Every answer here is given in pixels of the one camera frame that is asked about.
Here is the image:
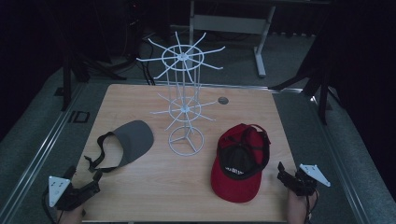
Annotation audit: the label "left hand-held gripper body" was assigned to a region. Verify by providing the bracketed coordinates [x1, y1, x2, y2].
[48, 175, 101, 212]

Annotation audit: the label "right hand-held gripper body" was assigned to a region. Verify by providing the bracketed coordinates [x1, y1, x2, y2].
[288, 163, 332, 197]

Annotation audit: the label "red baseball cap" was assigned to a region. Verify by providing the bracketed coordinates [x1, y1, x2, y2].
[210, 122, 272, 204]

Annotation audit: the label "gray sun visor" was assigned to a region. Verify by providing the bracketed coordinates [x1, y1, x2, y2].
[84, 119, 155, 174]

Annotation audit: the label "white wire hat rack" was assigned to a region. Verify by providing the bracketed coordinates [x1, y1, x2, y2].
[135, 31, 227, 158]

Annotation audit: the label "person's right hand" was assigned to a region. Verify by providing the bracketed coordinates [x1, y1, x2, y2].
[286, 189, 320, 224]

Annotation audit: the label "person's left hand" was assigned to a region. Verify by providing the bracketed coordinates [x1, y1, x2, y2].
[57, 204, 87, 224]

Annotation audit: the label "dark computer tower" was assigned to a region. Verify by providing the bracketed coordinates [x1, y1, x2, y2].
[123, 0, 145, 61]

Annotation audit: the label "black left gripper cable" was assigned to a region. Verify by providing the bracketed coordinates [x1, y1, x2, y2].
[41, 189, 64, 224]

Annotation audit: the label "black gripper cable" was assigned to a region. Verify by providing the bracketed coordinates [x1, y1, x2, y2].
[41, 189, 64, 224]
[305, 189, 320, 224]

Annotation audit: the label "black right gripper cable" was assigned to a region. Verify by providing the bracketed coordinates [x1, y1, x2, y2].
[305, 189, 320, 224]

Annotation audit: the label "metal floor rail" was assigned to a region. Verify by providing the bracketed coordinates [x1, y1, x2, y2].
[0, 83, 86, 224]
[310, 92, 376, 224]

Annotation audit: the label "black floor socket frame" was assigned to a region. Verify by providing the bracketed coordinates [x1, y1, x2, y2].
[67, 110, 92, 124]

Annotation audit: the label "black floor cables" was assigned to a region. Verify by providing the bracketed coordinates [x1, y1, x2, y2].
[140, 36, 157, 86]

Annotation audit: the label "white metal desk frame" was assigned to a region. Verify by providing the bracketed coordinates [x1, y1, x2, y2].
[188, 0, 332, 79]

